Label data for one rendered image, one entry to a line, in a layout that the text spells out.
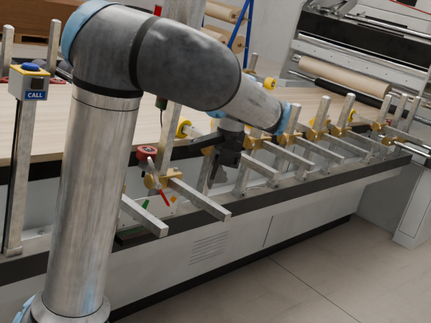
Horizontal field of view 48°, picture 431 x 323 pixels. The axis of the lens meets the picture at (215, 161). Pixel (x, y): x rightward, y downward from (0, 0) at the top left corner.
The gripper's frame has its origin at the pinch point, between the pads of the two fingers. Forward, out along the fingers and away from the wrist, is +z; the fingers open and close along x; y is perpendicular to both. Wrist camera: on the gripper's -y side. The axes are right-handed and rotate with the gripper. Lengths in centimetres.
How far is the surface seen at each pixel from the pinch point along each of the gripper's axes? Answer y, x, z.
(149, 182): -17.6, 11.0, 8.1
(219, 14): 81, 737, 33
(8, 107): -73, 44, 3
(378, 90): 150, 213, 2
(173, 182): -9.5, 12.5, 7.6
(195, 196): -2.2, 4.3, 7.1
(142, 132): -22, 45, 4
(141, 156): -21.6, 23.0, 4.6
